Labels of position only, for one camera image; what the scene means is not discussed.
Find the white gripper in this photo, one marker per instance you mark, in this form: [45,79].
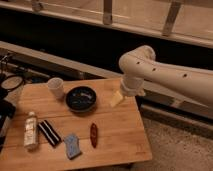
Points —
[129,86]

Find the dark red pepper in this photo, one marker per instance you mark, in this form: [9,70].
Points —
[94,135]

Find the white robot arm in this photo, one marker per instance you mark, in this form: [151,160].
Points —
[140,64]

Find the blue and white sponge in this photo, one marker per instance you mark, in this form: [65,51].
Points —
[72,146]

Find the black white striped sponge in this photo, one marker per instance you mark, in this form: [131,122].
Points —
[50,134]

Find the black bowl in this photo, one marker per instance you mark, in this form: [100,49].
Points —
[81,99]

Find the white paper cup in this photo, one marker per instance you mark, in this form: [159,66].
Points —
[55,85]

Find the clear plastic bottle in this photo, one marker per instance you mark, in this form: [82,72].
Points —
[31,132]

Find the round mirror with black rim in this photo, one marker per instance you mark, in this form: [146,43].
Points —
[12,82]

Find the black device at left edge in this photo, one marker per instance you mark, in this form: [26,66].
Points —
[7,111]

